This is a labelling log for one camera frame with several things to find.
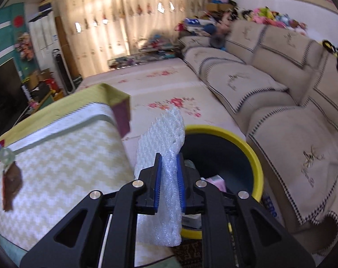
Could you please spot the floral floor mat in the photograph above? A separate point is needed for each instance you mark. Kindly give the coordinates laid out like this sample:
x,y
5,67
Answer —
x,y
163,86

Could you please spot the cream embroidered curtain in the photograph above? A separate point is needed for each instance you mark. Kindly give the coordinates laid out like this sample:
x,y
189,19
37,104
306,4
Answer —
x,y
116,19

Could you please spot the clear plastic bottle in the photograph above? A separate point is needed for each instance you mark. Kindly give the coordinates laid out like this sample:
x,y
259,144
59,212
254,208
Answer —
x,y
5,155

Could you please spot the open cardboard box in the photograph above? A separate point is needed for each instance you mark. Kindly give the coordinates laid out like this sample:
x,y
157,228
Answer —
x,y
37,78

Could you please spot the yellow trash bin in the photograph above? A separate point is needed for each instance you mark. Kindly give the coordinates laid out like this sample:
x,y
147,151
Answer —
x,y
213,153

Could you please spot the green yellow television cabinet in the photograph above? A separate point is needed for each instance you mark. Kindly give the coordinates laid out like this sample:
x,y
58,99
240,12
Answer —
x,y
43,102

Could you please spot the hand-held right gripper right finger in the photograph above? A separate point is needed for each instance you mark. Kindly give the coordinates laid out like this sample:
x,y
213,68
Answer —
x,y
180,184

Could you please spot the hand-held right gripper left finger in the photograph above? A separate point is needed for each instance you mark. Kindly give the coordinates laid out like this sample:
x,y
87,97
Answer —
x,y
157,184

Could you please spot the black tower fan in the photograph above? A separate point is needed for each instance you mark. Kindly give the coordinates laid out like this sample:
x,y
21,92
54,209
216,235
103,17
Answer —
x,y
61,69

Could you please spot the black yellow plush toy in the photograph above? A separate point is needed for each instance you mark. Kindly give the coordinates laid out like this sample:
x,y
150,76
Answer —
x,y
335,53

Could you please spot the pink strawberry milk carton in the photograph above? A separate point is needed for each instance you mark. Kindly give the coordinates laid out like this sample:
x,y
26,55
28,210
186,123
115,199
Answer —
x,y
217,182

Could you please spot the pile of toys by curtain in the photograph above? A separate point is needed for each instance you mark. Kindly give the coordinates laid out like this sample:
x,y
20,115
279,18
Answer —
x,y
152,53

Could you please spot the pile of clothes on sofa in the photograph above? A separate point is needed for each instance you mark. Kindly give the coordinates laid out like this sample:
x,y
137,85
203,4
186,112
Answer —
x,y
208,28

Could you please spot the row of plush toys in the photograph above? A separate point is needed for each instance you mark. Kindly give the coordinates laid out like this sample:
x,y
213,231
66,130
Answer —
x,y
269,16

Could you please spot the red round wall sticker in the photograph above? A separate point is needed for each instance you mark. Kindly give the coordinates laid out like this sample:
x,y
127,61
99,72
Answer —
x,y
18,21

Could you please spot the white foam fruit net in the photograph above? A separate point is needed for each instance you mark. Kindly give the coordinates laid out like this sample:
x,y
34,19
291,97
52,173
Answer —
x,y
166,134

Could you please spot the floral wall decoration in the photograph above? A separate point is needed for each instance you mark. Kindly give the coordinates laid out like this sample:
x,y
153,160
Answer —
x,y
25,46

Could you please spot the black television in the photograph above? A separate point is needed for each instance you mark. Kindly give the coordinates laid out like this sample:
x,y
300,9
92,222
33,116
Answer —
x,y
4,89

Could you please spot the dark patterned rug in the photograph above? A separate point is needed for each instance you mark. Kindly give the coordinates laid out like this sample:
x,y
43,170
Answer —
x,y
188,254

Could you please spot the brown wrapper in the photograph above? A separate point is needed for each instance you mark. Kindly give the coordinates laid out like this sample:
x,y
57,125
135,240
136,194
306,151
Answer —
x,y
12,181

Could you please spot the beige sofa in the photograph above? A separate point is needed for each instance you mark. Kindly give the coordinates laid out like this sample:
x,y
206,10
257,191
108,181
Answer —
x,y
283,122

